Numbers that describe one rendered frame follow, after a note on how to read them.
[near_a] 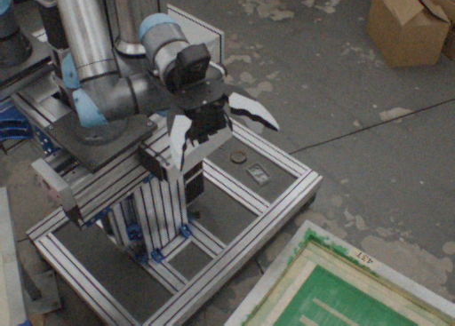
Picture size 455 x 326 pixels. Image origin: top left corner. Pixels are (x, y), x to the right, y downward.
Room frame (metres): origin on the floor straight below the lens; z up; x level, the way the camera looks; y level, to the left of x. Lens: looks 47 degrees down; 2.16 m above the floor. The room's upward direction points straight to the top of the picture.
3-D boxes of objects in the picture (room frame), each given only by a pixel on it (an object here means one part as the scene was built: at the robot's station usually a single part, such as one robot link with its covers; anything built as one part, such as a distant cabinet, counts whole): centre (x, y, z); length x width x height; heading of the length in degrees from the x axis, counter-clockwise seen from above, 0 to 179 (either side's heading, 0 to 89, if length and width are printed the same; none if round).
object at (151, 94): (0.71, 0.12, 1.55); 0.11 x 0.08 x 0.11; 113
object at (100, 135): (0.91, 0.33, 1.31); 0.15 x 0.15 x 0.10
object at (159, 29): (0.72, 0.11, 1.65); 0.11 x 0.08 x 0.09; 23
